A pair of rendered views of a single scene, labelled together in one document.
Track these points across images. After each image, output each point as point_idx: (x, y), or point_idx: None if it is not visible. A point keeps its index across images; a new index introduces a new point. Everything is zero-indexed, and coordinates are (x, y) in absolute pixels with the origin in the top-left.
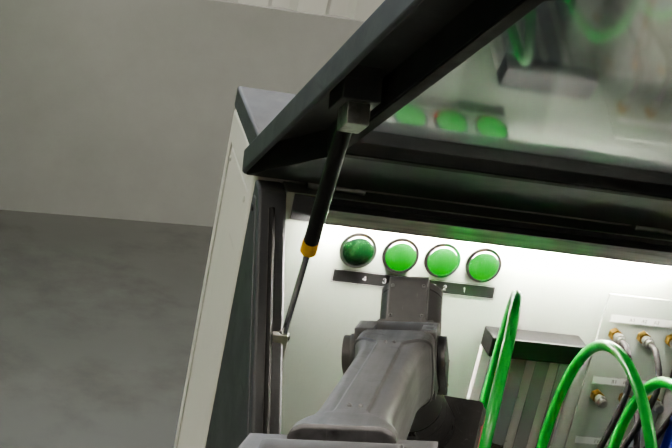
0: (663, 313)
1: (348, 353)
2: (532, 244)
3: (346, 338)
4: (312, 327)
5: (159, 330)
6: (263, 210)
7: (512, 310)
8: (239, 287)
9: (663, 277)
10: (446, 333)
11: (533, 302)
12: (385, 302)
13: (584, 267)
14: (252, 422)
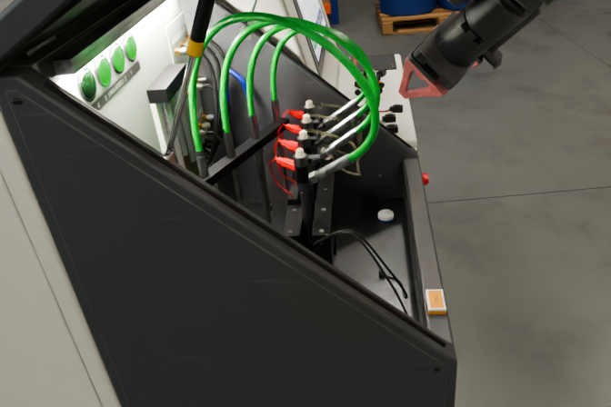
0: (180, 25)
1: None
2: (147, 11)
3: None
4: None
5: None
6: (43, 89)
7: (270, 14)
8: (55, 177)
9: (171, 3)
10: (138, 110)
11: (151, 57)
12: None
13: (153, 17)
14: (231, 215)
